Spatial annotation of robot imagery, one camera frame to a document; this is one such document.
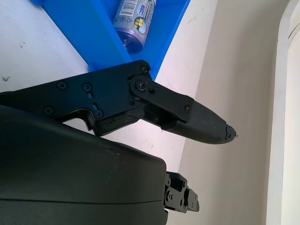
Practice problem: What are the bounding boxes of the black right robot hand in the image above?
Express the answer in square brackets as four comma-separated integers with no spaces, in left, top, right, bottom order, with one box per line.
[0,60,238,225]

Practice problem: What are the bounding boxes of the silver can with purple end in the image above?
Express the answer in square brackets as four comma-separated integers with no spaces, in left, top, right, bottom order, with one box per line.
[112,0,158,55]

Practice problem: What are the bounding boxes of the blue plastic tray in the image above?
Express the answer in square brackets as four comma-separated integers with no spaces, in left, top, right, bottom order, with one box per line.
[29,0,192,82]

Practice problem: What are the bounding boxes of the white rounded panel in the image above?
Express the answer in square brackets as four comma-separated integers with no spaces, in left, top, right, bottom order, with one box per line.
[273,0,300,225]

